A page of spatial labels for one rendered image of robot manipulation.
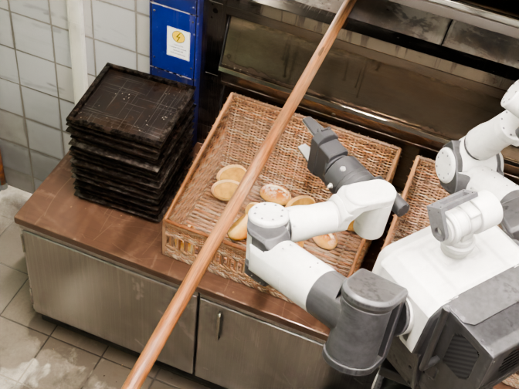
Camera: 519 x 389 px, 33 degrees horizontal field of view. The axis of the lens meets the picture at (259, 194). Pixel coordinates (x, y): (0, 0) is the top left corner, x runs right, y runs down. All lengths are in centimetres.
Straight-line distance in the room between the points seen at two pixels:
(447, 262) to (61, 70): 179
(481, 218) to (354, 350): 31
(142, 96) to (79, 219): 42
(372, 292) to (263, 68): 125
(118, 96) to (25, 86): 66
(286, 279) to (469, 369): 35
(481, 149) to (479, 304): 45
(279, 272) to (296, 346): 100
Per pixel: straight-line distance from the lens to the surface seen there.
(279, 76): 261
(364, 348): 151
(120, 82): 266
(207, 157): 266
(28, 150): 342
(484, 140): 188
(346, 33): 247
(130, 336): 291
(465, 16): 218
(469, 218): 154
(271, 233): 162
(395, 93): 254
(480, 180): 189
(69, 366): 308
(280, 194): 271
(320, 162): 189
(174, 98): 260
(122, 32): 280
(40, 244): 277
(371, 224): 181
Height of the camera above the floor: 258
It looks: 46 degrees down
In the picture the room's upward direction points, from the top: 7 degrees clockwise
